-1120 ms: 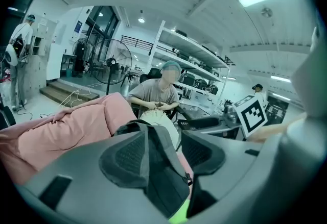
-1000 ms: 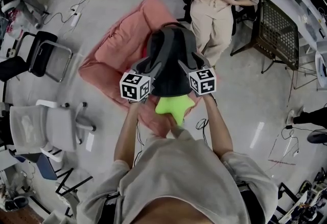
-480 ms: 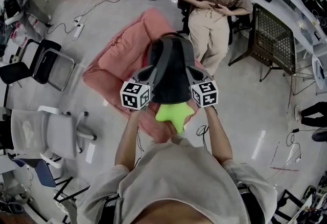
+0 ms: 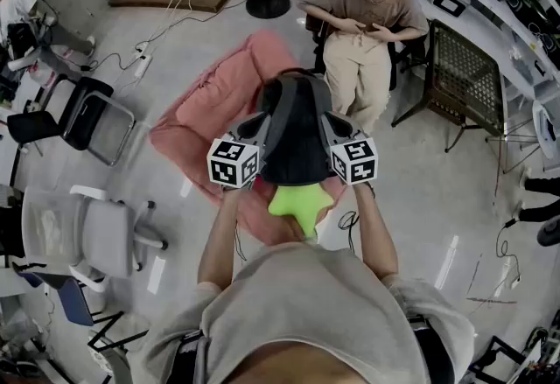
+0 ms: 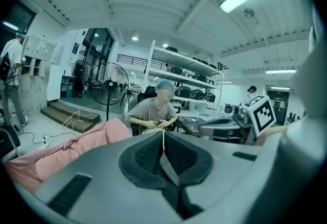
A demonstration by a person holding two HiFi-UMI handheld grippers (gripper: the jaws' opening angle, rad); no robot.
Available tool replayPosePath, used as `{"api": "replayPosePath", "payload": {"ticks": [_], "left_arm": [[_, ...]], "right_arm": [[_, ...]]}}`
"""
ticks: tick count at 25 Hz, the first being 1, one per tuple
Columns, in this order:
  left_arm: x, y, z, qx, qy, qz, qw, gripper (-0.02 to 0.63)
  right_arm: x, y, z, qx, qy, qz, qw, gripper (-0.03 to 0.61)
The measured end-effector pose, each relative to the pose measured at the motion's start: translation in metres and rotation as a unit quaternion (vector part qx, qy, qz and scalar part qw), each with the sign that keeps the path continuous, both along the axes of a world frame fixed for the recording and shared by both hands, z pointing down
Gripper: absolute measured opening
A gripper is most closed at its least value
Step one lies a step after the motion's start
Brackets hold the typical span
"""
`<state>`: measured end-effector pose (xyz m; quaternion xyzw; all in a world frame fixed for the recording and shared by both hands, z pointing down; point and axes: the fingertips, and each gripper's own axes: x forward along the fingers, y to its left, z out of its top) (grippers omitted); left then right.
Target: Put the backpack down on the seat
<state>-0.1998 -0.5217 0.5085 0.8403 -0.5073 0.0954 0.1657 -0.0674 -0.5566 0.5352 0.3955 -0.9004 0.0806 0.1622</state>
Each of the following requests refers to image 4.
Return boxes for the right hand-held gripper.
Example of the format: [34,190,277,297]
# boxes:
[318,110,379,187]

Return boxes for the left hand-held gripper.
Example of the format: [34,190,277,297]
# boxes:
[206,110,274,192]

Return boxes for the pink armchair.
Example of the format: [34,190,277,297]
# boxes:
[148,28,347,248]

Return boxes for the person's left forearm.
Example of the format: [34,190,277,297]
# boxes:
[197,187,244,287]

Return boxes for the person's right forearm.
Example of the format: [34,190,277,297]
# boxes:
[353,183,399,281]

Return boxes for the green star pillow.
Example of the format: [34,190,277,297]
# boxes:
[267,185,333,243]

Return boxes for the black office chair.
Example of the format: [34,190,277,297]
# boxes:
[305,0,428,90]

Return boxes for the black mesh chair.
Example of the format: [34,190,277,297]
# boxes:
[390,18,508,154]

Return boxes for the white office chair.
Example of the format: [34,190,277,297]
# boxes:
[20,184,170,294]

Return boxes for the person's grey shirt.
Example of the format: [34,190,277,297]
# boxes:
[139,241,476,384]

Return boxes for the black folding chair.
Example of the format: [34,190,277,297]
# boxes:
[6,75,137,167]

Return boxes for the glass side table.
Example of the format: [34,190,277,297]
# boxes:
[484,117,543,176]

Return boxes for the white shelf unit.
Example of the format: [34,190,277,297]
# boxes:
[402,0,560,112]

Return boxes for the white round table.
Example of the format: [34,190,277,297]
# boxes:
[531,100,560,160]

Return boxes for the blue chair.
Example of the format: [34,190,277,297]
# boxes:
[12,263,126,326]

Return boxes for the black cable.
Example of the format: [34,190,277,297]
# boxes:
[338,210,361,252]

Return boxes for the black harness strap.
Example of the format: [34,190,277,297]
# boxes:
[406,314,456,384]
[168,329,211,384]

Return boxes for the grey chair with black frame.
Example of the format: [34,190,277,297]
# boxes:
[87,311,150,384]

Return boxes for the black metal frame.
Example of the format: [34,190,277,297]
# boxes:
[470,336,526,384]

